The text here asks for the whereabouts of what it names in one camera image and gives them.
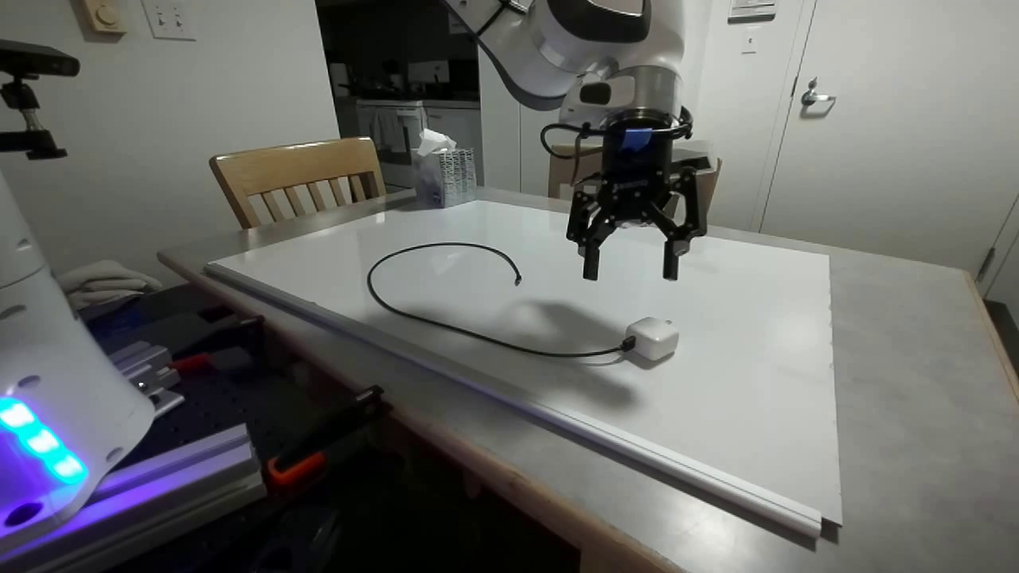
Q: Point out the light wooden slat-back chair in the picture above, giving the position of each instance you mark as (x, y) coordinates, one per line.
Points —
(714, 176)
(297, 163)

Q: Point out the black camera on stand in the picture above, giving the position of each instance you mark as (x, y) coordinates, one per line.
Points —
(35, 59)

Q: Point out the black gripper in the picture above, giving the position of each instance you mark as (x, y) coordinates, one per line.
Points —
(641, 159)

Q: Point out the white tissue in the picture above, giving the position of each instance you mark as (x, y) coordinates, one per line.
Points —
(433, 141)

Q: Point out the beige folded cloth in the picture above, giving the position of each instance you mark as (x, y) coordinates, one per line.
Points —
(106, 285)

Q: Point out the silver aluminium mount block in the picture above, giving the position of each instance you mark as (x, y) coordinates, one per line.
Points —
(147, 370)

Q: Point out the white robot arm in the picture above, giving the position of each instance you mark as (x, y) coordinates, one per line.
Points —
(530, 49)

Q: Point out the large white board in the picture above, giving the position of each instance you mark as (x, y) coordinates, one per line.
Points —
(743, 318)

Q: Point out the white charger adapter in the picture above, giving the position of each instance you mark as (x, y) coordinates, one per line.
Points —
(655, 337)

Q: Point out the blue grey tissue box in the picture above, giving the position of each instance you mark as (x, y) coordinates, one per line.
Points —
(433, 182)

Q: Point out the beige round thermostat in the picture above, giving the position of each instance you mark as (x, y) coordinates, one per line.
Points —
(104, 17)

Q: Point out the white light switch plate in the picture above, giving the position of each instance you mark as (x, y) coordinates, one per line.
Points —
(170, 21)

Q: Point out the aluminium extrusion rail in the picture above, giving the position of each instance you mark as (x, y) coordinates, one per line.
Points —
(170, 478)

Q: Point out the grey door sign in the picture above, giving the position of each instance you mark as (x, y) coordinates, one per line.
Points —
(754, 10)

